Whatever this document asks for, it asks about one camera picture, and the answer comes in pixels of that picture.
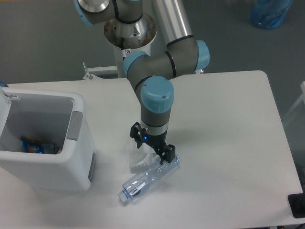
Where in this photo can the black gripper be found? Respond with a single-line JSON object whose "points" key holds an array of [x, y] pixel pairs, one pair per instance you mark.
{"points": [[157, 142]]}

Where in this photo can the white paper wrapper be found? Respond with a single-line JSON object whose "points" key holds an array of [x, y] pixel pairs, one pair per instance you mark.
{"points": [[139, 159]]}

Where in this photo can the clear plastic water bottle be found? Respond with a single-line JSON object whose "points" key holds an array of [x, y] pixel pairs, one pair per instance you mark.
{"points": [[137, 185]]}

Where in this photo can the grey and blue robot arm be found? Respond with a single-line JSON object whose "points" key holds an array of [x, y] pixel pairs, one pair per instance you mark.
{"points": [[153, 51]]}

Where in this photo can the white trash can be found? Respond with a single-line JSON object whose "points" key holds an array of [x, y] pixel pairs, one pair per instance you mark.
{"points": [[48, 116]]}

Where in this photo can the orange blue snack wrapper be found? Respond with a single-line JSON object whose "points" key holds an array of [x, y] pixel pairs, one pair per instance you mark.
{"points": [[39, 147]]}

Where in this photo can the black device at table edge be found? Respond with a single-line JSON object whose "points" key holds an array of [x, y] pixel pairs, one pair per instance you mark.
{"points": [[297, 205]]}

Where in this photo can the blue plastic bag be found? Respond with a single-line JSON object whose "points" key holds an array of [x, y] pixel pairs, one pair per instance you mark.
{"points": [[269, 14]]}

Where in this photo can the white base frame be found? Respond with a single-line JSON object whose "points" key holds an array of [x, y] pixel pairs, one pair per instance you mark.
{"points": [[108, 72]]}

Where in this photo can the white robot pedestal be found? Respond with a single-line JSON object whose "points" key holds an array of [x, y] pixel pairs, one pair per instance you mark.
{"points": [[126, 38]]}

